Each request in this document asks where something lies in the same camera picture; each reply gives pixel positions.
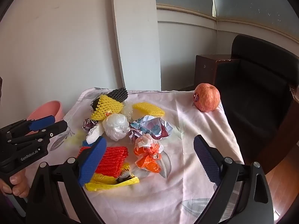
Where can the blue foam net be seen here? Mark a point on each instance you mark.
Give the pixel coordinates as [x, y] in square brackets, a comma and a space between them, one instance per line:
[86, 142]

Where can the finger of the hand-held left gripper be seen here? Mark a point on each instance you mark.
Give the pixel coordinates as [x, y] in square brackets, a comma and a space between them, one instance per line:
[43, 122]
[56, 128]

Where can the floral pink cloth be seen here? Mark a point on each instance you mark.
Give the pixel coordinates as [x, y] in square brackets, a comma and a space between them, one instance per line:
[186, 179]

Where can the black foam fruit net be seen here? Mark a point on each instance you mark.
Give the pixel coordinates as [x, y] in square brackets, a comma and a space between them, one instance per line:
[119, 94]

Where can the black leather chair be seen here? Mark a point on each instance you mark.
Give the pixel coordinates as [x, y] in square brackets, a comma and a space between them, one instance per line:
[257, 74]

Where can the red foam fruit net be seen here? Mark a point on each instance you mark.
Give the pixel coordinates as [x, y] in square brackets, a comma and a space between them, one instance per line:
[114, 161]

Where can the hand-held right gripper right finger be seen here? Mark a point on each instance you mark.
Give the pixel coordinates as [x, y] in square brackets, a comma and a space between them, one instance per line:
[206, 161]

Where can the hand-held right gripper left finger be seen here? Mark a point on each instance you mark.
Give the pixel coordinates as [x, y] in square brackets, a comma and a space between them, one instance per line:
[93, 161]

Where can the yellow plastic bag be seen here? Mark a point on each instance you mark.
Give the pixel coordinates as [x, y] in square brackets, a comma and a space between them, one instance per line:
[107, 183]

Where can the red apple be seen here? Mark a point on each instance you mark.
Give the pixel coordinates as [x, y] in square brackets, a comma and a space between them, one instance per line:
[206, 98]

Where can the orange plastic bag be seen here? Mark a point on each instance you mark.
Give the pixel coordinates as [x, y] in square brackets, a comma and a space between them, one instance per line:
[148, 154]

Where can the clear plastic bag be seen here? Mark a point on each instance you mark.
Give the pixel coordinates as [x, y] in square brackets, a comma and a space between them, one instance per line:
[128, 109]

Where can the white plastic bag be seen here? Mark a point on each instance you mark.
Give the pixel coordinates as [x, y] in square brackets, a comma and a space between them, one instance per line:
[115, 127]

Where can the silver snack wrapper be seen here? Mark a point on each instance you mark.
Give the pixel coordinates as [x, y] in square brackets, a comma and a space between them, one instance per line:
[151, 127]

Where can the pink plastic basin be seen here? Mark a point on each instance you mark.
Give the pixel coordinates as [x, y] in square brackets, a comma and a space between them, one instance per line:
[46, 109]

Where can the bulging yellow foam fruit net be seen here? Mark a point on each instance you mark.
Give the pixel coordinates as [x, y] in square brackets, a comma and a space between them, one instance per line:
[105, 107]

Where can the white foam sheet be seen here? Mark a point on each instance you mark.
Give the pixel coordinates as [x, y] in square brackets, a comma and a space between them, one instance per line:
[94, 135]

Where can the dark brown wooden cabinet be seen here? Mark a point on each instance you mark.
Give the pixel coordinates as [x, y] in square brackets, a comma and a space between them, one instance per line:
[205, 70]

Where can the person's left hand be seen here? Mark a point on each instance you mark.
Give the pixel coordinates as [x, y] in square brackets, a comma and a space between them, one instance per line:
[21, 182]

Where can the printed paper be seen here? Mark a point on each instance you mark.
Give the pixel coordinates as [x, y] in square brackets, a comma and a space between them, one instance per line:
[90, 123]

